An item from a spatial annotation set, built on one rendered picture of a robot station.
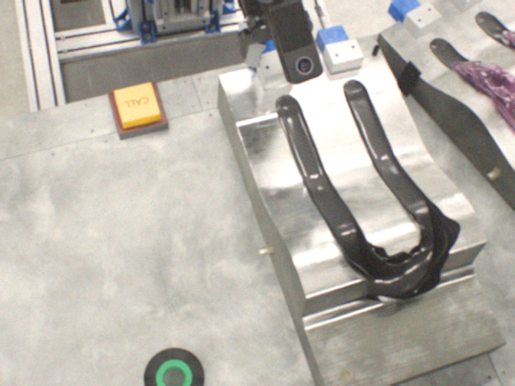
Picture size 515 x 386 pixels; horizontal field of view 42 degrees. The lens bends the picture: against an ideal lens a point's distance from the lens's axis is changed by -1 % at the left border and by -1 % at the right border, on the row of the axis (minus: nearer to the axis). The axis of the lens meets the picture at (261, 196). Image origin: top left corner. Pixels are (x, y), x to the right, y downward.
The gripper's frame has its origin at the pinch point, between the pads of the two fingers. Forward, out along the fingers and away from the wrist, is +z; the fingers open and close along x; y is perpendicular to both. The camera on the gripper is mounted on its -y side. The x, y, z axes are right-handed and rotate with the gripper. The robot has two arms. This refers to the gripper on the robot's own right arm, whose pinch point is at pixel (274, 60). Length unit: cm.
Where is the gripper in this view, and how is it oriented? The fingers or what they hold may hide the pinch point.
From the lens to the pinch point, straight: 99.9
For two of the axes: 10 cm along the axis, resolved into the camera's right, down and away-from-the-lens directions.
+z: 0.1, 2.4, 9.7
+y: -3.1, -9.2, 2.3
